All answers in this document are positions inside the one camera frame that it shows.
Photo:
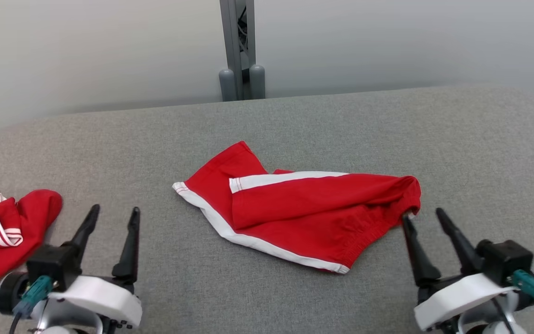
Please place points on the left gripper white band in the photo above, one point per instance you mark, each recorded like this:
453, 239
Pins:
104, 297

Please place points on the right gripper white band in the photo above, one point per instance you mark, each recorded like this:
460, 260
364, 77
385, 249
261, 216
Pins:
457, 297

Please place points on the red shirt striped white trim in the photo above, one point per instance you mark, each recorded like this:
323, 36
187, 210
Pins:
35, 208

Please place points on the red shorts white stripes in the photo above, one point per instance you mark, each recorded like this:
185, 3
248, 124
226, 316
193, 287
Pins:
304, 208

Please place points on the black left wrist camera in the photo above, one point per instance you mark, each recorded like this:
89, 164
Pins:
54, 266

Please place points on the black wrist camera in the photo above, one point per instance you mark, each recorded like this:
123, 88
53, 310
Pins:
54, 266
503, 260

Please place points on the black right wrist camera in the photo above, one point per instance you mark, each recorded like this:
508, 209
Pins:
503, 260

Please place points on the grey metal partition post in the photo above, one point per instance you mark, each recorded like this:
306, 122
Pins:
233, 46

